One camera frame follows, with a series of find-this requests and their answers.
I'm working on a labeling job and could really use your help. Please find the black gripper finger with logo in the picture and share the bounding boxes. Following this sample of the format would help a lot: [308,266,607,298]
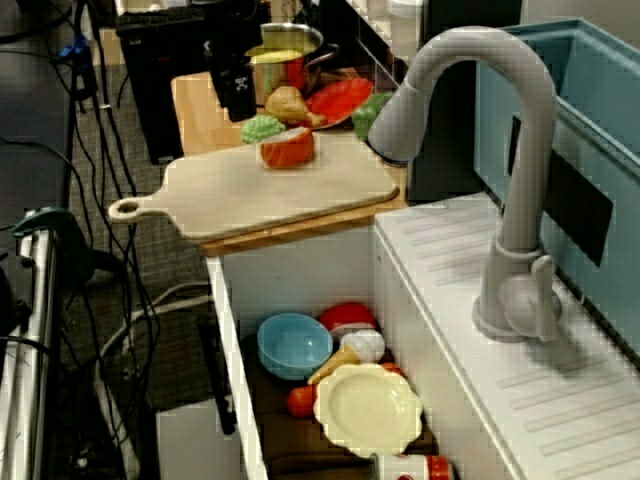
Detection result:
[222,62,257,124]

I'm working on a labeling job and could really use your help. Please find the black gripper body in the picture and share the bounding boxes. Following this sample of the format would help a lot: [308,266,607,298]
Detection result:
[205,37,254,77]

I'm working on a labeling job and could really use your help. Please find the orange salmon sushi toy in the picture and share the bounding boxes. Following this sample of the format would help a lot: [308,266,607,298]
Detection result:
[259,127,316,170]

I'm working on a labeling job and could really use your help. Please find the light green grapes toy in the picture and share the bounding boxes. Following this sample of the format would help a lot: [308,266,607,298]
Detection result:
[240,113,289,146]

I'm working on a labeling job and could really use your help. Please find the tan chicken drumstick toy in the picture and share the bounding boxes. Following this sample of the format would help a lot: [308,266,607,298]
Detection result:
[264,85,329,129]

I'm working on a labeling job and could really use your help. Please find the steel pot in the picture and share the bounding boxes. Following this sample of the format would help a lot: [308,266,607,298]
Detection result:
[204,22,341,109]

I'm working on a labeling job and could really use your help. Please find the red plate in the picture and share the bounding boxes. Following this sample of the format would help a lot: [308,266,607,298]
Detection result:
[304,77,375,131]

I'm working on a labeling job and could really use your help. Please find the green bell pepper toy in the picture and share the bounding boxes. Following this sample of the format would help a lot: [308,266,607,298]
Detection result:
[351,92,396,142]

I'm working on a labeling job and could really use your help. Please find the plain white jar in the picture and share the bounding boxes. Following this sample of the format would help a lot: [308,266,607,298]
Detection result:
[388,0,426,49]

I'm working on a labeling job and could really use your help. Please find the green clamp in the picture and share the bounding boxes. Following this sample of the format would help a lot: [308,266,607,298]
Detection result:
[12,207,96,281]

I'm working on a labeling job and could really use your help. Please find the blue bowl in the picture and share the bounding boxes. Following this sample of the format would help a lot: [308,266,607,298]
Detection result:
[256,312,335,382]

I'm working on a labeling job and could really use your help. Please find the white toy sink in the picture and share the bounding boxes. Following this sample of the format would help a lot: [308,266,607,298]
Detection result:
[207,192,640,480]

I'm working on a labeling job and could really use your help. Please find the grey toy faucet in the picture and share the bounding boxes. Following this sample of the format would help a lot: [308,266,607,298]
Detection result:
[367,25,564,344]

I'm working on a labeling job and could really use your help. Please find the orange tomato toy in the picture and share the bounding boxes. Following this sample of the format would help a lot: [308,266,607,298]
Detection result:
[286,385,319,420]

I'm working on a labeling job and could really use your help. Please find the pale yellow flower plate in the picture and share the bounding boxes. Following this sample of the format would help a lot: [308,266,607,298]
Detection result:
[312,362,425,459]

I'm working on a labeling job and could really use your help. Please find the teal dish rack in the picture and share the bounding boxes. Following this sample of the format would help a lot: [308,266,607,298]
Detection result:
[474,18,640,361]

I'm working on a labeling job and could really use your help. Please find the wooden cutting board with handle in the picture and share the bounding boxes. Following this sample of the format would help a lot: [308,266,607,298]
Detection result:
[107,128,401,244]

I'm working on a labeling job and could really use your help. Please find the blue cable connector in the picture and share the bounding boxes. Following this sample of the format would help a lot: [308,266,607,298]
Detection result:
[58,33,87,57]

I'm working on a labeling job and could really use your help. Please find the white cable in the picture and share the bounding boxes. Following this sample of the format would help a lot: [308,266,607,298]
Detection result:
[97,282,211,361]

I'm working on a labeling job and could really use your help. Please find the black bar handle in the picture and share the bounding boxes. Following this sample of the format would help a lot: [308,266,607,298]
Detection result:
[196,314,238,436]

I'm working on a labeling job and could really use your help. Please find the aluminium frame rail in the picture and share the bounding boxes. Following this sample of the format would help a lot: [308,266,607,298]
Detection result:
[0,224,59,480]

